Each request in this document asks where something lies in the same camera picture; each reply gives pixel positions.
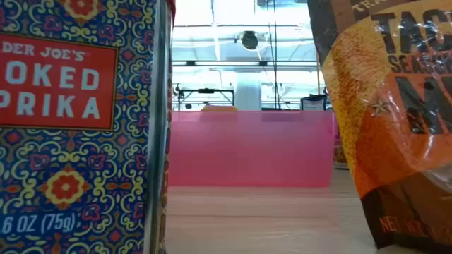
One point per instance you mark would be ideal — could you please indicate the round black ceiling fixture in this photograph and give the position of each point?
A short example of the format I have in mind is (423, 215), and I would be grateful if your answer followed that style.
(249, 40)

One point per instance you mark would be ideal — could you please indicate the yellow flat object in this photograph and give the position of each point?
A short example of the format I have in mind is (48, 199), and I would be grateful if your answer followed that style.
(219, 108)

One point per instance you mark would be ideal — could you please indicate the taco seasoning mix packet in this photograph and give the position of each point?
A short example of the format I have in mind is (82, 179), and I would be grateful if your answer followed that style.
(395, 123)

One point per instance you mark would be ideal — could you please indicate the black frame table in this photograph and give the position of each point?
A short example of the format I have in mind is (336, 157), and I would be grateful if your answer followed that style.
(206, 90)

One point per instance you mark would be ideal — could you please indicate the blue framed white sign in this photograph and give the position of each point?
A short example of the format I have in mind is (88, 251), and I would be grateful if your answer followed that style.
(313, 103)

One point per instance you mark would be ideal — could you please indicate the smoked paprika tin red lid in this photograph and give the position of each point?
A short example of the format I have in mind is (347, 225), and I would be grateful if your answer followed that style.
(70, 158)

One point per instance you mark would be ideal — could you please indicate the pink translucent plastic bin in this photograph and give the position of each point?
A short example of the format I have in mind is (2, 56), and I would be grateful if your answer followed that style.
(250, 148)

